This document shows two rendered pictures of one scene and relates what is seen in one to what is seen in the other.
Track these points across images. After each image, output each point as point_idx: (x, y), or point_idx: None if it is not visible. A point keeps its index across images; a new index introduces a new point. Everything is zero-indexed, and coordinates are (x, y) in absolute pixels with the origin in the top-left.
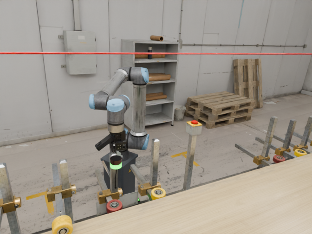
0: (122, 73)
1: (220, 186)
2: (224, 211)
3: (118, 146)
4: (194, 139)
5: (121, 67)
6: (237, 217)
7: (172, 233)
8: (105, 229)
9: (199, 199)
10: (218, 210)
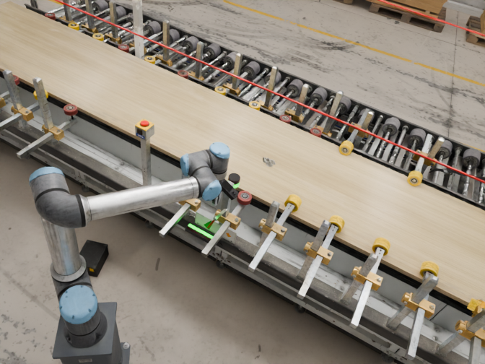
0: (88, 197)
1: (162, 142)
2: (193, 136)
3: None
4: None
5: (65, 203)
6: (194, 129)
7: (237, 155)
8: (267, 188)
9: (191, 151)
10: (195, 139)
